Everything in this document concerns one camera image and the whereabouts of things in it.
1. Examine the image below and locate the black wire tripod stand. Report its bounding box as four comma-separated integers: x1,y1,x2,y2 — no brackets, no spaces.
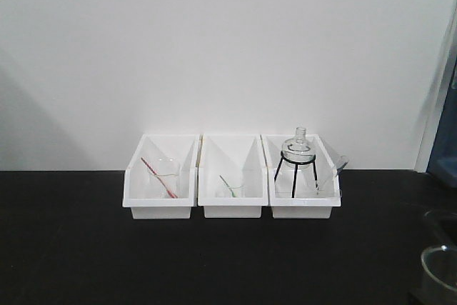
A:
274,151,318,198

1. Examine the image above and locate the small beaker in middle bin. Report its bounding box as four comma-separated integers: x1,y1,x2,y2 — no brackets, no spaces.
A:
216,183,245,198

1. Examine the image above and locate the left white storage bin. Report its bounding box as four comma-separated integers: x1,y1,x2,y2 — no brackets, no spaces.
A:
122,134,200,219

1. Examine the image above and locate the clear glass beaker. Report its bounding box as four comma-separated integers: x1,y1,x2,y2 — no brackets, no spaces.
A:
421,244,456,304

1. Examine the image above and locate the clear glass funnel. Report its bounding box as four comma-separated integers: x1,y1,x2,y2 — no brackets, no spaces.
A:
316,156,349,197

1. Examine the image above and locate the white storage bin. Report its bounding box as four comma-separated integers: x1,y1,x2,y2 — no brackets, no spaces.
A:
122,134,200,219
197,134,268,219
261,134,341,219

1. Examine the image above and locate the middle white storage bin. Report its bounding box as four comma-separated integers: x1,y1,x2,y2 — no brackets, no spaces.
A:
197,134,268,219

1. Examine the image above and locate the clear beaker in left bin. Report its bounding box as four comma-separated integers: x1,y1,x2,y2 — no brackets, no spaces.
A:
144,158,180,199

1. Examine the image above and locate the round glass flask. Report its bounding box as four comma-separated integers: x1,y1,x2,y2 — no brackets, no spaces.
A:
281,127,316,164

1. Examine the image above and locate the right white storage bin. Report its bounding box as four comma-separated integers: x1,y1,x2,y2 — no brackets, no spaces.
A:
261,134,341,219

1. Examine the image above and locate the blue cabinet at right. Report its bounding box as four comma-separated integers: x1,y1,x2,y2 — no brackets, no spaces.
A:
427,65,457,189

